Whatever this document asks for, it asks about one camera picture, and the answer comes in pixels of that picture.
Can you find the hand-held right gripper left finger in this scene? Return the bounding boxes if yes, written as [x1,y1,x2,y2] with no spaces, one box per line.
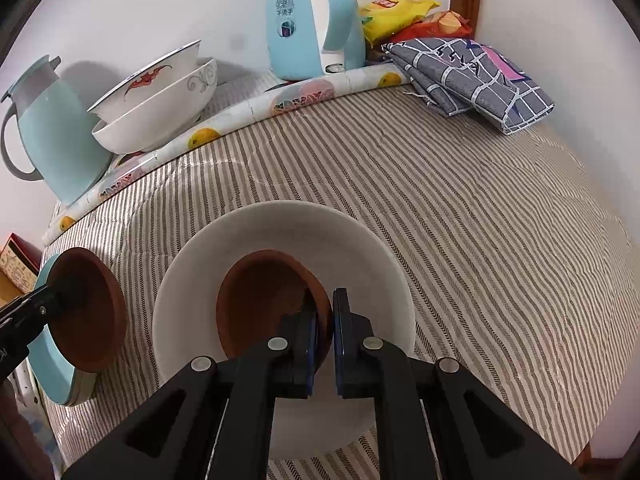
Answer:
[60,305,321,480]

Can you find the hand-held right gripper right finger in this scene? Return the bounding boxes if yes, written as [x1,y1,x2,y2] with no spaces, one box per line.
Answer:
[332,287,583,480]

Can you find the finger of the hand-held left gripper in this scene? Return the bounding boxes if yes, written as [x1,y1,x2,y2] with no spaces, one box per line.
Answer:
[0,281,65,332]

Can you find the blue plate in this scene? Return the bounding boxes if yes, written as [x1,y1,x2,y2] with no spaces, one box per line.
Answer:
[27,255,97,407]

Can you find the small brown clay bowl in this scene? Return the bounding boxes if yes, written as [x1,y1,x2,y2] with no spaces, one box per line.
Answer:
[216,250,333,363]
[44,246,127,373]

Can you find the white bowl with grey pattern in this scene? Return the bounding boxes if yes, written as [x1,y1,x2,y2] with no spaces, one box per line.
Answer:
[151,201,417,461]

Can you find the stacked patterned white bowls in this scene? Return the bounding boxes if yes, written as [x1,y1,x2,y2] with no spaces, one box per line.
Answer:
[91,57,219,155]

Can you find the printed gift box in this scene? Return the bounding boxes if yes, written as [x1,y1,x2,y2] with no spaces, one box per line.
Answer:
[0,232,43,293]

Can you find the light blue thermos jug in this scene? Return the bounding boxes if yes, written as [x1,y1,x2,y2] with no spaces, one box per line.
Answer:
[0,55,113,206]

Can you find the fruit print table mat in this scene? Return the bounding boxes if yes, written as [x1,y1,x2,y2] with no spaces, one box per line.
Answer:
[41,62,416,247]

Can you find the bowl with red blue pattern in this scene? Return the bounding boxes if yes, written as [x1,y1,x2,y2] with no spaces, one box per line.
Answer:
[87,40,203,123]

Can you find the grey checked folded cloth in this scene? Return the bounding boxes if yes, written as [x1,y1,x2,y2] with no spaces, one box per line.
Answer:
[382,37,556,136]

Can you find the light blue electric kettle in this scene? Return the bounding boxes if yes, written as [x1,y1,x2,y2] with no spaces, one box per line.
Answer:
[264,0,367,82]

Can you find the yellow chip bag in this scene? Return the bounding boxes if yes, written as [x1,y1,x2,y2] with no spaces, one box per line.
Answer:
[359,0,441,46]

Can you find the orange snack bag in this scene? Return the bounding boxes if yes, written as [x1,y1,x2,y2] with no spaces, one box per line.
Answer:
[385,10,473,43]

